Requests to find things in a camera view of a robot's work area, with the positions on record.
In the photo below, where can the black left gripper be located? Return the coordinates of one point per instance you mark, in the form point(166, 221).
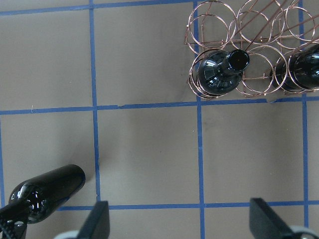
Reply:
point(14, 219)

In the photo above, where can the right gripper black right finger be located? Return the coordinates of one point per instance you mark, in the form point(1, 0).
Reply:
point(264, 223)

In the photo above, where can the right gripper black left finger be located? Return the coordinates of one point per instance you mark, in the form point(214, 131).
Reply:
point(97, 224)

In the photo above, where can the dark glass wine bottle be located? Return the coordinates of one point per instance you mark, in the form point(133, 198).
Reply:
point(41, 196)

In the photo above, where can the dark wine bottle in basket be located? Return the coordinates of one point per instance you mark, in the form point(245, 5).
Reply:
point(220, 72)

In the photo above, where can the copper wire wine basket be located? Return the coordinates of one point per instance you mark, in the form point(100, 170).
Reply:
point(272, 32)

